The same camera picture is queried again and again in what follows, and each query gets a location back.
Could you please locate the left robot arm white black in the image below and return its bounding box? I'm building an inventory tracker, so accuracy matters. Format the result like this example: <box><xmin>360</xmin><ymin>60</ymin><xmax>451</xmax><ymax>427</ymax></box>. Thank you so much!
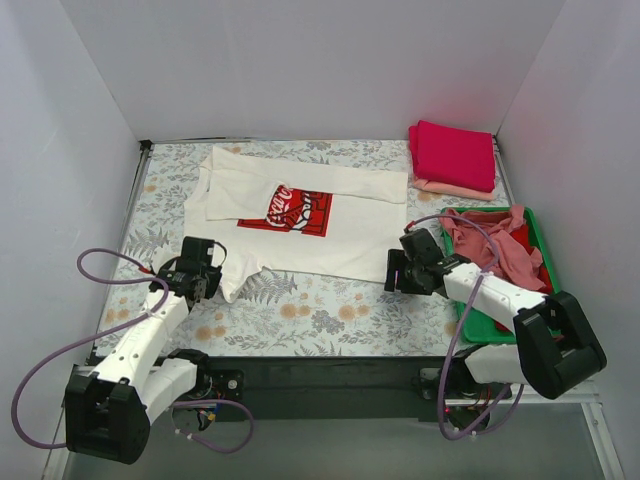
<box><xmin>64</xmin><ymin>237</ymin><xmax>225</xmax><ymax>464</ymax></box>

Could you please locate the folded magenta t-shirt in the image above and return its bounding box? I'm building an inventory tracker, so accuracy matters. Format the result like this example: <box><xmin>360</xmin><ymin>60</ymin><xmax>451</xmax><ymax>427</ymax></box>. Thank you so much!
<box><xmin>408</xmin><ymin>120</ymin><xmax>495</xmax><ymax>193</ymax></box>

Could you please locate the folded light pink t-shirt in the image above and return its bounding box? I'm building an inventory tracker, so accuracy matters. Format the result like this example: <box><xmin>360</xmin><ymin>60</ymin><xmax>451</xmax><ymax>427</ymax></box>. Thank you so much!
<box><xmin>413</xmin><ymin>177</ymin><xmax>494</xmax><ymax>202</ymax></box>

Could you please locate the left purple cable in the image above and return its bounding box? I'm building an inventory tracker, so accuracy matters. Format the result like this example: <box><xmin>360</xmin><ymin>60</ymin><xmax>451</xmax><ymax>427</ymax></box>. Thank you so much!
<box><xmin>10</xmin><ymin>248</ymin><xmax>255</xmax><ymax>455</ymax></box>

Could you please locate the white Coca-Cola t-shirt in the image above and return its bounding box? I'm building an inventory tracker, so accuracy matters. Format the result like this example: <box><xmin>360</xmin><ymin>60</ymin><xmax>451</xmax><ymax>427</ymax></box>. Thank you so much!
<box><xmin>184</xmin><ymin>147</ymin><xmax>408</xmax><ymax>302</ymax></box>

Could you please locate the crumpled red t-shirt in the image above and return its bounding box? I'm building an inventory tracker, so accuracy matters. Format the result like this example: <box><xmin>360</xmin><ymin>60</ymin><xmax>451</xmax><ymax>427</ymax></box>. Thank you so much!
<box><xmin>511</xmin><ymin>224</ymin><xmax>554</xmax><ymax>294</ymax></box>

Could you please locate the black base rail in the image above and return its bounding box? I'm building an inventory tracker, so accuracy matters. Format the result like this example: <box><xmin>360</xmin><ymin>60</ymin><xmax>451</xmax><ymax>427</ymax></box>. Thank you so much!
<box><xmin>178</xmin><ymin>356</ymin><xmax>444</xmax><ymax>422</ymax></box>

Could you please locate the green plastic tray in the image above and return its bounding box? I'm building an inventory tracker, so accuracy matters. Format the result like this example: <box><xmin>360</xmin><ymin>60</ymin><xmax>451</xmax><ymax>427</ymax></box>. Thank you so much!
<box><xmin>439</xmin><ymin>205</ymin><xmax>561</xmax><ymax>345</ymax></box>

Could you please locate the crumpled pink t-shirt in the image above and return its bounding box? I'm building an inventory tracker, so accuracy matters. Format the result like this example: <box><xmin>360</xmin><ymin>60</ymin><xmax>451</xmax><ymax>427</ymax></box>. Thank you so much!
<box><xmin>440</xmin><ymin>205</ymin><xmax>543</xmax><ymax>292</ymax></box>

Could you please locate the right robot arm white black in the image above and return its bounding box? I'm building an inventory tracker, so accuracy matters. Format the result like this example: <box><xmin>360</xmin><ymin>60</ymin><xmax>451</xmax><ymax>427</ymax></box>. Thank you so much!
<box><xmin>384</xmin><ymin>229</ymin><xmax>607</xmax><ymax>399</ymax></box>

